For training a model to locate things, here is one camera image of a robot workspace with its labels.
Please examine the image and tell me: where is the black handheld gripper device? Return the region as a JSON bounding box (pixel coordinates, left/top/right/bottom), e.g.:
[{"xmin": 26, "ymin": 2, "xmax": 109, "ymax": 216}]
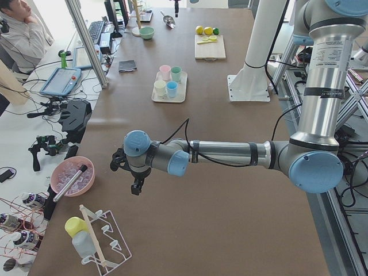
[{"xmin": 28, "ymin": 135, "xmax": 72, "ymax": 172}]

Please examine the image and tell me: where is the grey cup on rack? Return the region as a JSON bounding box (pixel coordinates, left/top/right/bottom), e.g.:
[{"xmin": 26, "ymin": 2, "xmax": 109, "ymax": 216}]
[{"xmin": 72, "ymin": 230, "xmax": 97, "ymax": 259}]

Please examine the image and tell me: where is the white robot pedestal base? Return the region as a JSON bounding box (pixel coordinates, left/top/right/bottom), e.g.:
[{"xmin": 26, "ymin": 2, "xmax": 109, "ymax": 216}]
[{"xmin": 227, "ymin": 0, "xmax": 289, "ymax": 102}]

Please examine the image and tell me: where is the yellow cup on rack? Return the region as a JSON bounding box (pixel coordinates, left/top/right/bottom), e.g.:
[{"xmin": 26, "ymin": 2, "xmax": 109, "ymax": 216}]
[{"xmin": 64, "ymin": 217, "xmax": 88, "ymax": 237}]

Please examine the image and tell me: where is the cream white cup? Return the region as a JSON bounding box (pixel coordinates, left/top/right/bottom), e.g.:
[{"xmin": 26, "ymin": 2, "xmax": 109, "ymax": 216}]
[{"xmin": 154, "ymin": 79, "xmax": 166, "ymax": 97}]

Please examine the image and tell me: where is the metal ice scoop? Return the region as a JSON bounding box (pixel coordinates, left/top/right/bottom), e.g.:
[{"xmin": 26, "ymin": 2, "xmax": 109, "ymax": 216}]
[{"xmin": 160, "ymin": 10, "xmax": 176, "ymax": 29}]

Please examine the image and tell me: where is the aluminium frame post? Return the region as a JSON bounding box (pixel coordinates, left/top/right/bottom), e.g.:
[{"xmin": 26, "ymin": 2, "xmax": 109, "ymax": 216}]
[{"xmin": 65, "ymin": 0, "xmax": 108, "ymax": 89}]

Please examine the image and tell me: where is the cream rabbit tray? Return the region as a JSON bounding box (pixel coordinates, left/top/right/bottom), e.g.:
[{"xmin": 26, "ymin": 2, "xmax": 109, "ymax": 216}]
[{"xmin": 151, "ymin": 72, "xmax": 187, "ymax": 104}]

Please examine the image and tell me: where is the metal muddler with black tip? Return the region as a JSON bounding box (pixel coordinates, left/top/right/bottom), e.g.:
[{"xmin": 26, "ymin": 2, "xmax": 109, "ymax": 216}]
[{"xmin": 53, "ymin": 164, "xmax": 88, "ymax": 203}]

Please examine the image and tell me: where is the seated person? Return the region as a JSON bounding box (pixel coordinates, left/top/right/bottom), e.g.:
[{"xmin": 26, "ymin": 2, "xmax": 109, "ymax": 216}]
[{"xmin": 1, "ymin": 1, "xmax": 54, "ymax": 74}]

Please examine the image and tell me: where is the grey folded cloth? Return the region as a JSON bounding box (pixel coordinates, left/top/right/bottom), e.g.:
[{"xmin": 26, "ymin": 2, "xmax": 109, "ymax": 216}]
[{"xmin": 118, "ymin": 60, "xmax": 136, "ymax": 73}]

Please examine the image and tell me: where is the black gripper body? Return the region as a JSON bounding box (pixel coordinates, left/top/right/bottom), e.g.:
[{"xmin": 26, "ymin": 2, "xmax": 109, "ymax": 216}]
[{"xmin": 110, "ymin": 147, "xmax": 151, "ymax": 184}]

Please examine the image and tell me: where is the bamboo cutting board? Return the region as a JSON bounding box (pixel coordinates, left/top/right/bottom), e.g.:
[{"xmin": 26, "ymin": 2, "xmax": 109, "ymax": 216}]
[{"xmin": 194, "ymin": 35, "xmax": 226, "ymax": 61}]

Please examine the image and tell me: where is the green lime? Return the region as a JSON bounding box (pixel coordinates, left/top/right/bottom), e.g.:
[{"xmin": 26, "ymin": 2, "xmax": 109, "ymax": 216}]
[{"xmin": 212, "ymin": 28, "xmax": 220, "ymax": 35}]

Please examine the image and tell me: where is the whole lemon near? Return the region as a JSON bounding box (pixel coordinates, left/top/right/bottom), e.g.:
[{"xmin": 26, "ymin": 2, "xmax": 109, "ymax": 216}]
[{"xmin": 204, "ymin": 26, "xmax": 213, "ymax": 36}]

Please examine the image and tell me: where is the black monitor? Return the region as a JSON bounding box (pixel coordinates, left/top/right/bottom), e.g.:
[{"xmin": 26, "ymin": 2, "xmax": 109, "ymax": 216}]
[{"xmin": 104, "ymin": 0, "xmax": 128, "ymax": 39}]

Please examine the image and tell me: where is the blue cup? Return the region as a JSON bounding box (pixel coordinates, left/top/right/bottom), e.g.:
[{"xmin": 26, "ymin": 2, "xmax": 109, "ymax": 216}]
[{"xmin": 166, "ymin": 80, "xmax": 178, "ymax": 98}]

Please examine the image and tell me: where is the blue teach pendant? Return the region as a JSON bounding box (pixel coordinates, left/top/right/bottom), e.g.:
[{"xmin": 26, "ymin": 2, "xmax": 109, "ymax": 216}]
[
  {"xmin": 40, "ymin": 68, "xmax": 82, "ymax": 96},
  {"xmin": 72, "ymin": 44, "xmax": 102, "ymax": 70}
]

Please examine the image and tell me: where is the wooden cup stand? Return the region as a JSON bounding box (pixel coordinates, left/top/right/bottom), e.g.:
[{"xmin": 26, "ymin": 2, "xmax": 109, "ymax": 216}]
[{"xmin": 131, "ymin": 0, "xmax": 141, "ymax": 37}]

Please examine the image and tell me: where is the yellow plastic knife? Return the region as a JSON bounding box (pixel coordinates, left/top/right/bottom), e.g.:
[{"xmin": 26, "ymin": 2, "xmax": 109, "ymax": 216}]
[{"xmin": 196, "ymin": 40, "xmax": 218, "ymax": 45}]

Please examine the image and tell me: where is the pink cup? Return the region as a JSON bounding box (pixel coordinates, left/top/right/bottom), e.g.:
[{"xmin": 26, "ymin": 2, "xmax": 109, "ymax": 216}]
[{"xmin": 159, "ymin": 64, "xmax": 171, "ymax": 81}]

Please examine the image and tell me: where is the pink bowl with ice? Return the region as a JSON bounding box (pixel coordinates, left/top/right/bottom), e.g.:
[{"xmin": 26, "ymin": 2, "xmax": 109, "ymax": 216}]
[{"xmin": 50, "ymin": 156, "xmax": 96, "ymax": 198}]

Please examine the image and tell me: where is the white wire rack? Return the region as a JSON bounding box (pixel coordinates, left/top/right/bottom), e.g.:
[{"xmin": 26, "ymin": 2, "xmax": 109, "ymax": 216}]
[{"xmin": 79, "ymin": 205, "xmax": 132, "ymax": 275}]

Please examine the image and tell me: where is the whole lemon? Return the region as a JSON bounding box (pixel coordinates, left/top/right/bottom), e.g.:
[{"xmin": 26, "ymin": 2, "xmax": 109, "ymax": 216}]
[
  {"xmin": 204, "ymin": 26, "xmax": 213, "ymax": 36},
  {"xmin": 195, "ymin": 25, "xmax": 204, "ymax": 35}
]

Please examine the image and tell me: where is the green bowl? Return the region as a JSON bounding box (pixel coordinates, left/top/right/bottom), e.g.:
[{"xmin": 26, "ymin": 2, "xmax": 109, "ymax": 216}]
[{"xmin": 139, "ymin": 26, "xmax": 155, "ymax": 40}]

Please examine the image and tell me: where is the green cup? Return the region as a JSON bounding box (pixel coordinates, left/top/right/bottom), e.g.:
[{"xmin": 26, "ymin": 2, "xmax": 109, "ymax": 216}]
[{"xmin": 171, "ymin": 66, "xmax": 182, "ymax": 83}]

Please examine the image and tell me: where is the whole lemon far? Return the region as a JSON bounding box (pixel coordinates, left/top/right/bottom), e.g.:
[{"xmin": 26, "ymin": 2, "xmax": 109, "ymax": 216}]
[{"xmin": 195, "ymin": 25, "xmax": 204, "ymax": 35}]

